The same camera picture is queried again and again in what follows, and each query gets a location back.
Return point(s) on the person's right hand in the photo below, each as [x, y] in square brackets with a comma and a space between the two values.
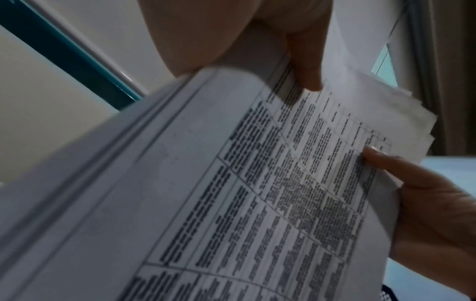
[435, 223]

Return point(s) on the person's left hand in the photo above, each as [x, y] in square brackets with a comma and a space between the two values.
[201, 32]

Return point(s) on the black mesh paper tray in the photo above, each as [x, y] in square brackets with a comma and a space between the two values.
[386, 294]

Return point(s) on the printed paper bundle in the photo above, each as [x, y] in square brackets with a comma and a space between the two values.
[186, 191]

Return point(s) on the frosted glass partition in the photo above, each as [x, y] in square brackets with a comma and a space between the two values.
[453, 167]

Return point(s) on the wide grey roller blind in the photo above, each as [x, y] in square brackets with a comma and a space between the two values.
[122, 35]

